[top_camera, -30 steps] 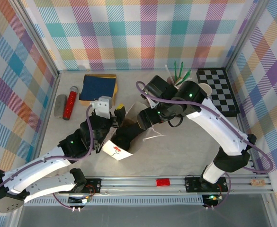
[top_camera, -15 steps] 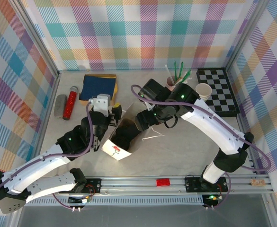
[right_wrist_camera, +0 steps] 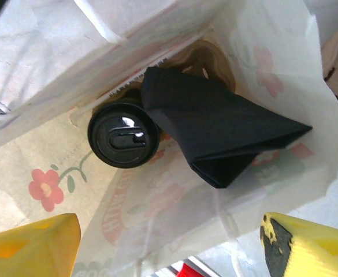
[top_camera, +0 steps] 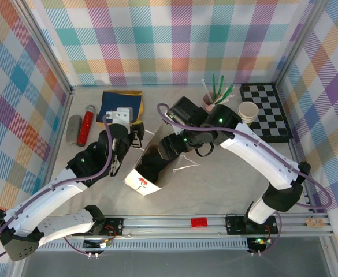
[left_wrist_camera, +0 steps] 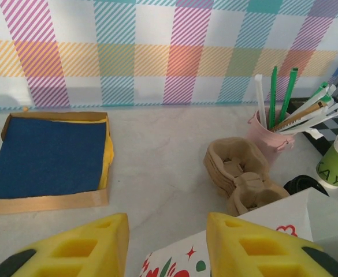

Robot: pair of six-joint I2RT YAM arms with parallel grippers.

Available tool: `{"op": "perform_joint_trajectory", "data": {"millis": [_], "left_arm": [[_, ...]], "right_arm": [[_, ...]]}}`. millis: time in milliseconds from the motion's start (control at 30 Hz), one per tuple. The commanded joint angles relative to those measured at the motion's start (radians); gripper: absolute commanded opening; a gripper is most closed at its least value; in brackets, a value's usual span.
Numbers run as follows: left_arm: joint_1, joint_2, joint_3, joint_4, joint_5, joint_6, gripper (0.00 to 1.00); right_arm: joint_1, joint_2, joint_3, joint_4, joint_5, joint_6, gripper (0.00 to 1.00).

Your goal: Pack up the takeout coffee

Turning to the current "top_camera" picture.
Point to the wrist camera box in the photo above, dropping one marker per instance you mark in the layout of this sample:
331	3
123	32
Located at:
176	130
122	114

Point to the black paper napkin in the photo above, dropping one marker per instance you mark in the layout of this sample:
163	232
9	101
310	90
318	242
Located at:
151	167

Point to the white plastic straw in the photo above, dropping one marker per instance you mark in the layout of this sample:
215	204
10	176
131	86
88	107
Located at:
205	88

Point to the white floral paper bag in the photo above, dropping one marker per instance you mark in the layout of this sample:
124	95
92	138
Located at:
139	184

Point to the green stir stick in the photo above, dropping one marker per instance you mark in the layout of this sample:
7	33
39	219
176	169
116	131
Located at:
214	85
221	85

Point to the green paper wrapped straw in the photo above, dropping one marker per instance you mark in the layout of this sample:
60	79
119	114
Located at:
228	90

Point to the black folding chessboard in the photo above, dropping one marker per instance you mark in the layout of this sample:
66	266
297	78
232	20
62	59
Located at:
267	109

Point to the red glitter tube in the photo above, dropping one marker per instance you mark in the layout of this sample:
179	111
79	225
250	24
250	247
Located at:
85	127

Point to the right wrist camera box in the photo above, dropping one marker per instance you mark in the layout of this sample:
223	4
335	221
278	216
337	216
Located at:
176	130

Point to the aluminium frame post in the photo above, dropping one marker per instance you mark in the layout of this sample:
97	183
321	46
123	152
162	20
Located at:
45	43
297	43

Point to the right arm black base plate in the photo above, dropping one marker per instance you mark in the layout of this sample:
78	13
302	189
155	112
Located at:
235	228

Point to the pink metal bucket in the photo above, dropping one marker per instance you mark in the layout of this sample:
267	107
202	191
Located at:
207	99

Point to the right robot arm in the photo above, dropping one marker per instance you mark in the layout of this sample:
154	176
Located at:
258	155

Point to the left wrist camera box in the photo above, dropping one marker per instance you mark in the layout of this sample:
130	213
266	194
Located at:
122	114

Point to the small brown circuit board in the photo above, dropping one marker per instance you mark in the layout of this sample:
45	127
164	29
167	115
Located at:
314	223

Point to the aluminium frame rail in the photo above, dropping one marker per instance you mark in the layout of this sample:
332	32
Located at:
66	99
163	228
291	121

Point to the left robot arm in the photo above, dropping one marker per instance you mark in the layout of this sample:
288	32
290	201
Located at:
41	199

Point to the red plastic block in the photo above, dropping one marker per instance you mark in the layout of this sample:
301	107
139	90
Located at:
199	222

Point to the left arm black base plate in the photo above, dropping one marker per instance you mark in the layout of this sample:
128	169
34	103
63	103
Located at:
113	226

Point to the small controller circuit board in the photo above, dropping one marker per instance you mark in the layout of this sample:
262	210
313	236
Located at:
96	244
258	241

